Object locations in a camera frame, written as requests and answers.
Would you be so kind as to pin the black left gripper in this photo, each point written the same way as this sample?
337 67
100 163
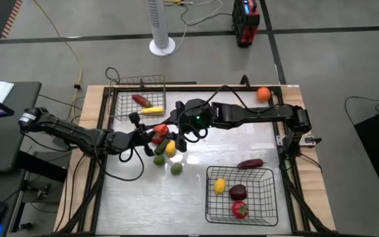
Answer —
140 137

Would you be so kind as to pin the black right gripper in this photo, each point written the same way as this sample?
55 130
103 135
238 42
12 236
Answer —
183 125

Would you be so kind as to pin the bright red long pepper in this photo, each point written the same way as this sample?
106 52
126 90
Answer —
161 129

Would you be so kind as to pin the yellow lemon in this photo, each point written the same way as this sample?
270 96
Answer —
220 186
170 148

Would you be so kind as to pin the yellow corn cob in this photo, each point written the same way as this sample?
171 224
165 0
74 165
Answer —
152 111

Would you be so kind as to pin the dark red chili pepper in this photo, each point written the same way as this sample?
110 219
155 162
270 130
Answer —
141 101

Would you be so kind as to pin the dark purple eggplant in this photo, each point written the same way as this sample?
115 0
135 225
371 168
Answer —
250 163

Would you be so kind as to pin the dark purple plum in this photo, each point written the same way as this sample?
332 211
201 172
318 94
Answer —
237 192

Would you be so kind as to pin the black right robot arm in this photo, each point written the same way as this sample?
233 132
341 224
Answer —
242 113

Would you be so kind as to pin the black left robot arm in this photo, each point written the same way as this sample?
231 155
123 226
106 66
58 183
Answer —
77 133

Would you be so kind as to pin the orange fruit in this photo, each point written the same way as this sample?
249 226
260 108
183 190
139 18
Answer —
263 94

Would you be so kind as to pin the white tower fan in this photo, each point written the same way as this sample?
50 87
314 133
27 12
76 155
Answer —
159 23

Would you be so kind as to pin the red black power station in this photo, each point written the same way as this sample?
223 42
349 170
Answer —
246 29

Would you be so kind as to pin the black desk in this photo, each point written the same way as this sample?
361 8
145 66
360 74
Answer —
12 148

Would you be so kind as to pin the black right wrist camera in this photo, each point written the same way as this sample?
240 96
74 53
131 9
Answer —
179 107

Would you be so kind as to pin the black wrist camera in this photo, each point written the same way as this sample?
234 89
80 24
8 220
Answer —
179 107
134 117

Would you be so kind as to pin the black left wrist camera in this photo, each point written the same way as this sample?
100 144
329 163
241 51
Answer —
134 117

